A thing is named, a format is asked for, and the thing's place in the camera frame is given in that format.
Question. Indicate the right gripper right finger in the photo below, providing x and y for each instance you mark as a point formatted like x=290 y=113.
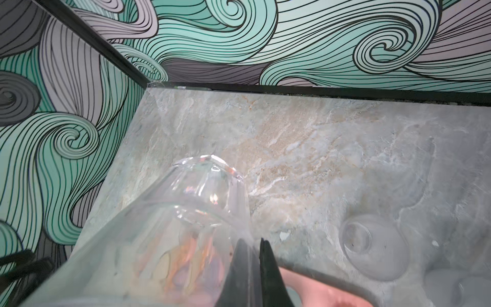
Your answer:
x=274 y=293

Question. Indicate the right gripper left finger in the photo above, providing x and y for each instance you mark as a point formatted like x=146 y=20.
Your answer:
x=242 y=285

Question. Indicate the pink tray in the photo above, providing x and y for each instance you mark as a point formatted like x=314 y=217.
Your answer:
x=307 y=292

